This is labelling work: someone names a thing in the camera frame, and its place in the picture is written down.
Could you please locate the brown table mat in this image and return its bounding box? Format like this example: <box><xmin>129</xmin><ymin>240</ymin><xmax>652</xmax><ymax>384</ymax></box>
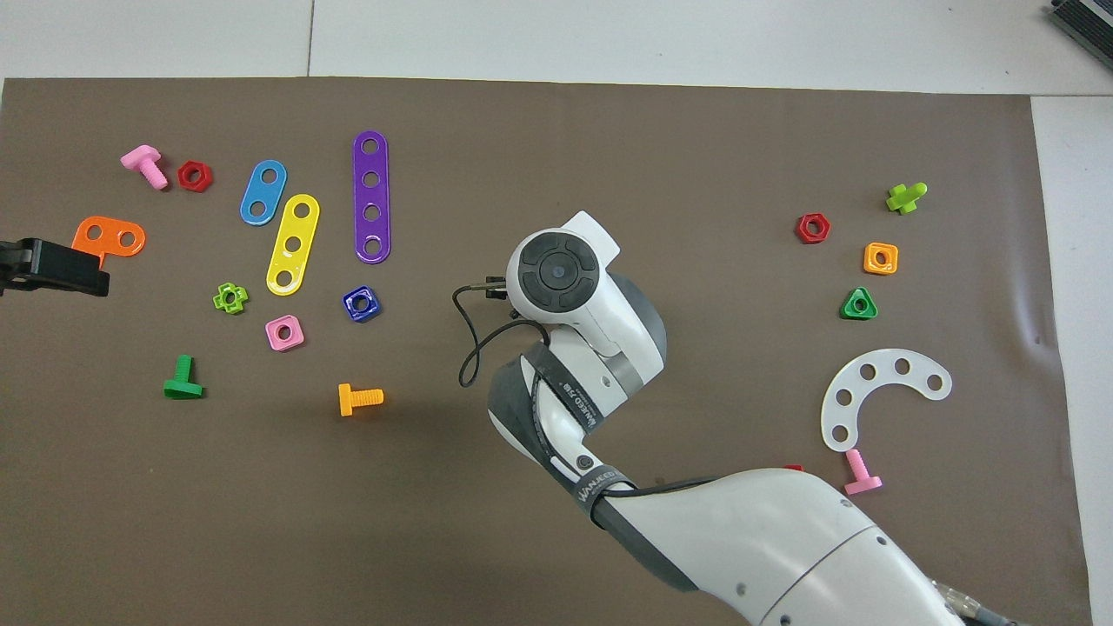
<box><xmin>0</xmin><ymin>77</ymin><xmax>1095</xmax><ymax>626</ymax></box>

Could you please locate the white curved five-hole plate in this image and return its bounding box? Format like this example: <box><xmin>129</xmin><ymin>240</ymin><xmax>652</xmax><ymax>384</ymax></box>
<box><xmin>820</xmin><ymin>349</ymin><xmax>954</xmax><ymax>454</ymax></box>

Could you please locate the green plastic bolt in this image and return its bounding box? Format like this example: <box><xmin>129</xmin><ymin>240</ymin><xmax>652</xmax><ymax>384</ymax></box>
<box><xmin>163</xmin><ymin>354</ymin><xmax>206</xmax><ymax>401</ymax></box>

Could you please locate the purple four-hole plastic strip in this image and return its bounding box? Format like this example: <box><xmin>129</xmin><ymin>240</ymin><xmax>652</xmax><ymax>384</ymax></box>
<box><xmin>352</xmin><ymin>130</ymin><xmax>392</xmax><ymax>264</ymax></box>

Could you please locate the pink square plastic nut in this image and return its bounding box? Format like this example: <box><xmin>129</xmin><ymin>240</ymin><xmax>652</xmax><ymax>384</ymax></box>
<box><xmin>264</xmin><ymin>314</ymin><xmax>306</xmax><ymax>352</ymax></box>

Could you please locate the dark ribbed metal device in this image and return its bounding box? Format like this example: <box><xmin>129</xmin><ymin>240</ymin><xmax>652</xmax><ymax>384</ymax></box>
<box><xmin>1048</xmin><ymin>0</ymin><xmax>1113</xmax><ymax>49</ymax></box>

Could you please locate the blue square plastic nut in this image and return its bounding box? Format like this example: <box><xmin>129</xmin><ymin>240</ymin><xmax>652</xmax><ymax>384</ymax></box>
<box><xmin>342</xmin><ymin>285</ymin><xmax>383</xmax><ymax>323</ymax></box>

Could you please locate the orange plastic bolt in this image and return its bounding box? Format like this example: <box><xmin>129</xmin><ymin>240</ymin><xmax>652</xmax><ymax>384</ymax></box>
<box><xmin>337</xmin><ymin>383</ymin><xmax>385</xmax><ymax>418</ymax></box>

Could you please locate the lime cross-head plastic bolt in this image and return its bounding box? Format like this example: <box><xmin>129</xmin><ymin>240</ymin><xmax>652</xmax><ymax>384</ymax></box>
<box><xmin>884</xmin><ymin>181</ymin><xmax>930</xmax><ymax>216</ymax></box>

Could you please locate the green triangular plastic nut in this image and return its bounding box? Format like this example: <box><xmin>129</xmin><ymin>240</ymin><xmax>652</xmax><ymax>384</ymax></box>
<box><xmin>839</xmin><ymin>286</ymin><xmax>880</xmax><ymax>322</ymax></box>

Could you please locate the yellow three-hole plastic strip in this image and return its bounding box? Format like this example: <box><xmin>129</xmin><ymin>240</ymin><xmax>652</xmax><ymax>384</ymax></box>
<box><xmin>265</xmin><ymin>193</ymin><xmax>321</xmax><ymax>297</ymax></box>

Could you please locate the pink plastic bolt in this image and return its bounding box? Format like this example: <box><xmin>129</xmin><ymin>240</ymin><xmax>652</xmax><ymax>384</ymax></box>
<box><xmin>120</xmin><ymin>144</ymin><xmax>170</xmax><ymax>190</ymax></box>
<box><xmin>843</xmin><ymin>448</ymin><xmax>884</xmax><ymax>497</ymax></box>

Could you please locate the orange heart-shaped plastic plate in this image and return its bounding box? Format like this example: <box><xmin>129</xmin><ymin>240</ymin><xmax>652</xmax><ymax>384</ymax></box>
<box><xmin>71</xmin><ymin>216</ymin><xmax>148</xmax><ymax>270</ymax></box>

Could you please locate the blue two-hole plastic strip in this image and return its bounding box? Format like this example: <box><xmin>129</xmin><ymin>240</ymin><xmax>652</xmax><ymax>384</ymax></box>
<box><xmin>239</xmin><ymin>159</ymin><xmax>288</xmax><ymax>227</ymax></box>

